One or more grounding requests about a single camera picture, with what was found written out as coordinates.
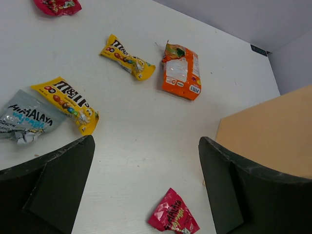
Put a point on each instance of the yellow m&m's packet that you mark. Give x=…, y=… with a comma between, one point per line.
x=138, y=67
x=69, y=101

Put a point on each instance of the brown paper bag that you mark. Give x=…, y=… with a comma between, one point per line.
x=276, y=133

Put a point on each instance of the crumpled red candy packet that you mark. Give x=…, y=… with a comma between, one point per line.
x=58, y=8

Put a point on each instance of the grey Himalaya candy packet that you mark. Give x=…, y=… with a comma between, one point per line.
x=24, y=118

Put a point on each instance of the red Himalaya candy packet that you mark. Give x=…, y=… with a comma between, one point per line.
x=172, y=214

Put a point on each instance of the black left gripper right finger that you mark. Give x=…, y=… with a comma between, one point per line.
x=248, y=198

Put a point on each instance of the orange Skittles snack bag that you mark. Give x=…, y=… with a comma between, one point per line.
x=181, y=75

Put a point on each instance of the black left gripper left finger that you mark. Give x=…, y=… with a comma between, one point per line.
x=42, y=196

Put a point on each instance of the near yellow M&M's packet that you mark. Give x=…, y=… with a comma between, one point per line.
x=69, y=101

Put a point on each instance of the dark label right table corner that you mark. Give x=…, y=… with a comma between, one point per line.
x=259, y=50

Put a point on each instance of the far yellow M&M's packet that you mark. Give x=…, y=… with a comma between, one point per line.
x=138, y=67

